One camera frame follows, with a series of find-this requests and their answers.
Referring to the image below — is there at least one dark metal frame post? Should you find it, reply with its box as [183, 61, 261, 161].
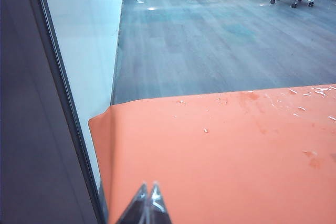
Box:
[0, 0, 110, 224]

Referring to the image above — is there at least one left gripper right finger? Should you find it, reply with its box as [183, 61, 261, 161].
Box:
[150, 181, 173, 224]

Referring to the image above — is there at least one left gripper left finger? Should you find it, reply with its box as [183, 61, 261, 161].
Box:
[115, 183, 151, 224]

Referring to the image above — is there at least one orange table mat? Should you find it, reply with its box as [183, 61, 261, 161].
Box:
[88, 84, 336, 224]

